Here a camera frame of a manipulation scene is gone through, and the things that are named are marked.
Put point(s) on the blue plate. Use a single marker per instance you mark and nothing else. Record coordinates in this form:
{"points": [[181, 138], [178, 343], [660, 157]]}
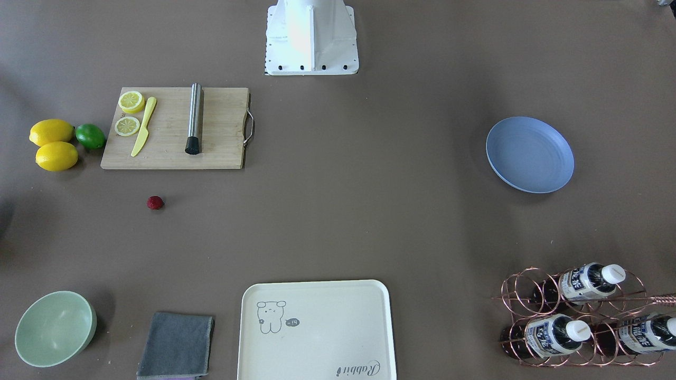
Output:
{"points": [[530, 155]]}

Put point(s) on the red strawberry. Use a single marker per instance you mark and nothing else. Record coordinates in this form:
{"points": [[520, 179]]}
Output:
{"points": [[155, 203]]}

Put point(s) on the wooden cutting board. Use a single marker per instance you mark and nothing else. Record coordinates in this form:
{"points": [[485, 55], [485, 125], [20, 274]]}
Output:
{"points": [[222, 132]]}

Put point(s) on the cream rabbit tray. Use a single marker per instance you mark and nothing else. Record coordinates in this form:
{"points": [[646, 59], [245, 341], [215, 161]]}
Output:
{"points": [[317, 330]]}

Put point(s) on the steel muddler black tip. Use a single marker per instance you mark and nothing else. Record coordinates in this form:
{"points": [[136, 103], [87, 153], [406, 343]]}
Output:
{"points": [[193, 142]]}

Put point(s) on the yellow plastic knife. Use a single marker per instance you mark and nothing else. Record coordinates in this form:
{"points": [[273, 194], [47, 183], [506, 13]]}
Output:
{"points": [[143, 132]]}

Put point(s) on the lemon slice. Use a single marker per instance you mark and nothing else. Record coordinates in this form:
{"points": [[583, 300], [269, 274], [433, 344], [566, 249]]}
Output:
{"points": [[127, 126]]}

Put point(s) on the grey folded cloth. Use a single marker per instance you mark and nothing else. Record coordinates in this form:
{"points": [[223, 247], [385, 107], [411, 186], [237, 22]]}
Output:
{"points": [[177, 347]]}

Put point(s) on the lemon half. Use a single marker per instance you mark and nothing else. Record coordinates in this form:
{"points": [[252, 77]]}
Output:
{"points": [[131, 102]]}

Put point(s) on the green lime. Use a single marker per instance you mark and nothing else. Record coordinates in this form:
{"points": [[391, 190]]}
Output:
{"points": [[90, 136]]}

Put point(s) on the dark drink bottle middle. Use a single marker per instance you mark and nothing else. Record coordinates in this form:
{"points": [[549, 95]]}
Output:
{"points": [[545, 337]]}

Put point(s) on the dark drink bottle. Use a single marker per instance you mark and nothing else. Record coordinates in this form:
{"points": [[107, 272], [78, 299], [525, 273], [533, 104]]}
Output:
{"points": [[590, 282], [545, 337], [641, 335]]}

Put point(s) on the dark drink bottle top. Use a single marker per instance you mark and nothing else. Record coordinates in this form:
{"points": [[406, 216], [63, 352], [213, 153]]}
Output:
{"points": [[590, 282]]}

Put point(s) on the yellow lemon lower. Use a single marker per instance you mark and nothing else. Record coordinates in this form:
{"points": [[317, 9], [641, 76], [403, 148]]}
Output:
{"points": [[56, 156]]}

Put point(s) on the yellow lemon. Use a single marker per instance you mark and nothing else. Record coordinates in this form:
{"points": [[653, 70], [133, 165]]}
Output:
{"points": [[56, 156], [51, 130]]}

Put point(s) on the yellow lemon upper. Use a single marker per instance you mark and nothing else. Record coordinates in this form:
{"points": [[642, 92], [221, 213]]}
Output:
{"points": [[51, 130]]}

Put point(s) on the green bowl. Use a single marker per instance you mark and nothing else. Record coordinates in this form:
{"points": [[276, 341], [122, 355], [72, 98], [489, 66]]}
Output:
{"points": [[54, 329]]}

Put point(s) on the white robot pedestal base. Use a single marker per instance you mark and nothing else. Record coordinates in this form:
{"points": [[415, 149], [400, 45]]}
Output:
{"points": [[311, 38]]}

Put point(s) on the copper wire bottle rack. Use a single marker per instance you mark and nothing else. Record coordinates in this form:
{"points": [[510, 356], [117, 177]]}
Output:
{"points": [[522, 293]]}

